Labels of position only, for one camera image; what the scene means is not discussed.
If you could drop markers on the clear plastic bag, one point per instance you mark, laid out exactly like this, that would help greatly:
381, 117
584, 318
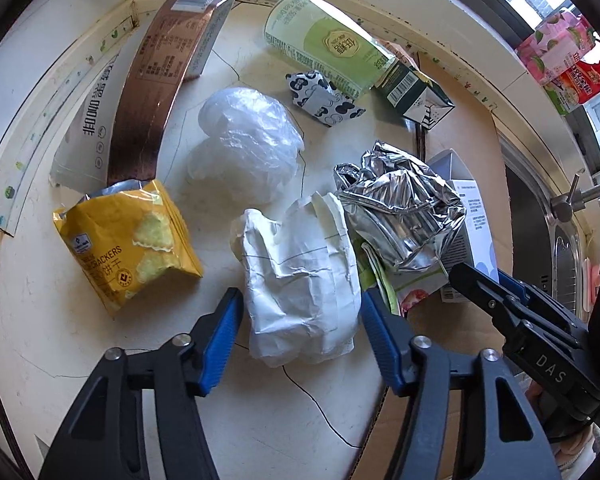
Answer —
252, 145

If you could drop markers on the chrome kitchen faucet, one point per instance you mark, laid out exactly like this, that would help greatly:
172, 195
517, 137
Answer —
564, 206

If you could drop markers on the green white cigarette box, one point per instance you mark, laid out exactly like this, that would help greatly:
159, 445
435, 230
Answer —
414, 95

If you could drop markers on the pink refill pouch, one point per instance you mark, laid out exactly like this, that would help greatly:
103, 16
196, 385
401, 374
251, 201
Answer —
558, 43

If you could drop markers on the flat brown cardboard sheet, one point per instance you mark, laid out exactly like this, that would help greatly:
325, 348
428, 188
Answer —
466, 146

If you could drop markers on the silver foil bag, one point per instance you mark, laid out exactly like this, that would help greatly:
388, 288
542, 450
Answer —
400, 206

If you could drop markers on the green pink snack wrapper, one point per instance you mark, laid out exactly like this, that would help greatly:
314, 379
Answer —
400, 291

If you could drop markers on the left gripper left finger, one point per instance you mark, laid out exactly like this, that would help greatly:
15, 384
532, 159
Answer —
186, 368

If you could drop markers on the green drink bottle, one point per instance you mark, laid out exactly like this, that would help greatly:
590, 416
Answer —
319, 36

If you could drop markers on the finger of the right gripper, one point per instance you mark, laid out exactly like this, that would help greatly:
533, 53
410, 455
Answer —
523, 291
545, 313

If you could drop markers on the brown white coffee box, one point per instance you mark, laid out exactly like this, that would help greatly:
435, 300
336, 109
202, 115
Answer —
117, 134

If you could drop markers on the yellow cracker bag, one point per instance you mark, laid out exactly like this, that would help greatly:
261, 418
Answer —
125, 237

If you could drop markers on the stainless steel sink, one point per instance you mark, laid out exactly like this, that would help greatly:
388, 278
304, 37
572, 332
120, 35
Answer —
546, 252

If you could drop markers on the black white spotted wrapper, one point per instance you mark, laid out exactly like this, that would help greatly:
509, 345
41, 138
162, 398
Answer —
318, 97

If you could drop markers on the white paper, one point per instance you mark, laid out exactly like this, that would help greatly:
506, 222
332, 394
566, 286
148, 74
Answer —
302, 290

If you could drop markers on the red spray bottle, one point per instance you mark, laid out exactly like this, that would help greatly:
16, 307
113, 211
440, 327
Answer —
577, 85

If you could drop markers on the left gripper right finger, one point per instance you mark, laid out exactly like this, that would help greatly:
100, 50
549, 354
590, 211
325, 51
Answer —
415, 368

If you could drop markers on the small white box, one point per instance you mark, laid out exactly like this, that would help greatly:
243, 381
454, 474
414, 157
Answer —
473, 242

